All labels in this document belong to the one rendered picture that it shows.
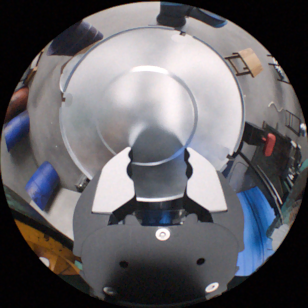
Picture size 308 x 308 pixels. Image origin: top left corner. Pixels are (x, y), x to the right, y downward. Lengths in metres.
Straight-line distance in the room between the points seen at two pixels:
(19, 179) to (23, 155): 0.65
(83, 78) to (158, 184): 0.20
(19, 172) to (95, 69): 3.29
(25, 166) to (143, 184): 3.34
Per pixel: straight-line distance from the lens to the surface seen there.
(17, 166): 3.33
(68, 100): 0.19
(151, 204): 0.23
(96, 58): 0.17
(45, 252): 0.49
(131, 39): 0.16
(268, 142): 0.34
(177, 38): 0.16
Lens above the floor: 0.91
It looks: 58 degrees down
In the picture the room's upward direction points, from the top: 178 degrees counter-clockwise
